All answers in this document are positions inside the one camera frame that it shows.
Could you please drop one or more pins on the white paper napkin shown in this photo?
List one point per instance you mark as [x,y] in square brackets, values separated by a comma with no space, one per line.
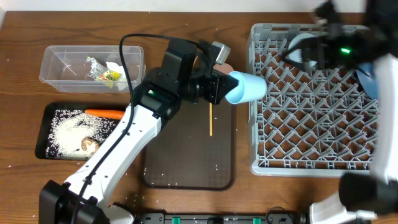
[118,75]

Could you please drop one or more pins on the brown dried mushroom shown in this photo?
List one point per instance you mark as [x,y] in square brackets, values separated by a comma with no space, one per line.
[89,146]

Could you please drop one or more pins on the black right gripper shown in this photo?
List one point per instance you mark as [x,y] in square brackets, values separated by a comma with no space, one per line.
[322,46]

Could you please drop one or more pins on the black rail with green clips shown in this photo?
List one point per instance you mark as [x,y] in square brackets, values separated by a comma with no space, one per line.
[278,217]

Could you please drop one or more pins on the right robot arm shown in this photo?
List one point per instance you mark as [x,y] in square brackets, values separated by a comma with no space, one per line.
[372,51]

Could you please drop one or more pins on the foil snack wrapper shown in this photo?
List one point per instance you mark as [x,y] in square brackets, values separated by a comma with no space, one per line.
[98,72]

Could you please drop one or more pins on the dark brown serving tray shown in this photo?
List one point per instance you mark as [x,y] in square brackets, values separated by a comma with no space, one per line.
[185,156]

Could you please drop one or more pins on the black waste bin tray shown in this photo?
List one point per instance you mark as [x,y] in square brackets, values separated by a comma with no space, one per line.
[49,112]

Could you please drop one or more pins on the light blue plastic cup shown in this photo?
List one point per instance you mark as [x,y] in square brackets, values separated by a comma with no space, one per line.
[249,88]

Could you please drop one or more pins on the dark blue plate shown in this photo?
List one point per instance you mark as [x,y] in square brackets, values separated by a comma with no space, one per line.
[368,80]

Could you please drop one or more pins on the pile of white rice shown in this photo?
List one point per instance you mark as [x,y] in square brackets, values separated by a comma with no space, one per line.
[69,127]

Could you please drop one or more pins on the clear plastic bin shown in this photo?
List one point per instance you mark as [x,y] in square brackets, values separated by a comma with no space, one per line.
[64,67]

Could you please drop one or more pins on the pink plastic cup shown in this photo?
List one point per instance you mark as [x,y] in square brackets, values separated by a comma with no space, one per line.
[224,68]

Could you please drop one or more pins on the orange carrot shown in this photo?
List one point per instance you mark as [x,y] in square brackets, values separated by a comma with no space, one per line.
[111,114]

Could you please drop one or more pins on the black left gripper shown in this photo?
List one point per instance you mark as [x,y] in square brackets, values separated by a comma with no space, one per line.
[222,86]

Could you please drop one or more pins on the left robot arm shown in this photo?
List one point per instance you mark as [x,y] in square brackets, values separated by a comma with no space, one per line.
[187,73]

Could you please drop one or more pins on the light blue plastic bowl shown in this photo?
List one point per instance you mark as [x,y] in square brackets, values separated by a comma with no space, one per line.
[295,57]

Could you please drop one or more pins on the grey plastic dishwasher rack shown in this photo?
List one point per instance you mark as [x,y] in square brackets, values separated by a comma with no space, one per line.
[319,123]

